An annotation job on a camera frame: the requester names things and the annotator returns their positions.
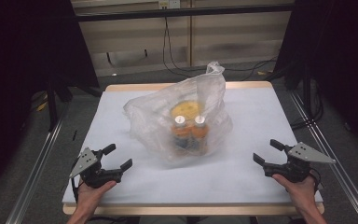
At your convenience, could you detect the aluminium floor rail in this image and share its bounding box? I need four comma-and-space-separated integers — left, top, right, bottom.
5, 104, 71, 224
288, 90, 358, 224

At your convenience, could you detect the clear plastic bag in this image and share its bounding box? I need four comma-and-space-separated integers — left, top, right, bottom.
123, 61, 234, 166

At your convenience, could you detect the black hanging cable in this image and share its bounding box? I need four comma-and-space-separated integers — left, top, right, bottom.
162, 17, 206, 78

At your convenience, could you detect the white wall socket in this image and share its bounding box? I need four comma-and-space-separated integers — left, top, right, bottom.
158, 0, 181, 9

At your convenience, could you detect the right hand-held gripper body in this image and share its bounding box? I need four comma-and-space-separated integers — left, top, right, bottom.
263, 142, 337, 183

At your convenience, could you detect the black curtain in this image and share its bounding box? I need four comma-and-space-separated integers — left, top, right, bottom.
274, 0, 358, 157
0, 0, 101, 200

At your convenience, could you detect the round yellow lid container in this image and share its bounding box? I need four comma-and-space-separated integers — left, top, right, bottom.
170, 101, 201, 122

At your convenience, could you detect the person's right hand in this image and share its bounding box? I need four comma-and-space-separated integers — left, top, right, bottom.
272, 173, 319, 213

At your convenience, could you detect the person's left hand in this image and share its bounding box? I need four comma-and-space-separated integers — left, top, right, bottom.
76, 181, 117, 213

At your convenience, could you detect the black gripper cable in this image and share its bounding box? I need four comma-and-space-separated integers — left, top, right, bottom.
310, 168, 324, 194
70, 176, 82, 203

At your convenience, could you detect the black horizontal bar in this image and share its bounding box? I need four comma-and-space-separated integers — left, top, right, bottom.
74, 4, 296, 22

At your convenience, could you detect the black cable bundle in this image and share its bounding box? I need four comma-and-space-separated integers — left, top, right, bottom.
290, 77, 324, 131

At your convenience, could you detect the black floor cable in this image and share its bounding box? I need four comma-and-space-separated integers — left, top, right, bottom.
223, 55, 279, 82

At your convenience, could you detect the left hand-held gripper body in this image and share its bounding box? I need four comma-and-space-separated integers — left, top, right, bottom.
69, 147, 124, 189

